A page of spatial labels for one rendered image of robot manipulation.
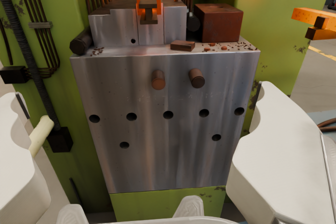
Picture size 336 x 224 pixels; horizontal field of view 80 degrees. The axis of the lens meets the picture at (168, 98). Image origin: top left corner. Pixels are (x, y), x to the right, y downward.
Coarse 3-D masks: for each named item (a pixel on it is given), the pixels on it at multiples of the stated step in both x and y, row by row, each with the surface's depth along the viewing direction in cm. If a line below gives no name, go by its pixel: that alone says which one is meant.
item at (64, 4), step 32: (32, 0) 51; (64, 0) 51; (0, 32) 54; (32, 32) 55; (64, 32) 55; (64, 64) 60; (32, 96) 65; (64, 96) 66; (64, 160) 82; (96, 160) 83; (96, 192) 95
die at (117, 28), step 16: (112, 0) 59; (128, 0) 51; (96, 16) 41; (112, 16) 41; (128, 16) 41; (160, 16) 42; (176, 16) 42; (96, 32) 42; (112, 32) 43; (128, 32) 43; (144, 32) 43; (160, 32) 43; (176, 32) 43
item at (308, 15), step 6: (294, 12) 45; (300, 12) 43; (306, 12) 42; (312, 12) 40; (318, 12) 40; (324, 12) 40; (330, 12) 40; (294, 18) 45; (300, 18) 43; (306, 18) 42; (312, 18) 40; (330, 18) 37; (312, 24) 41; (330, 24) 37
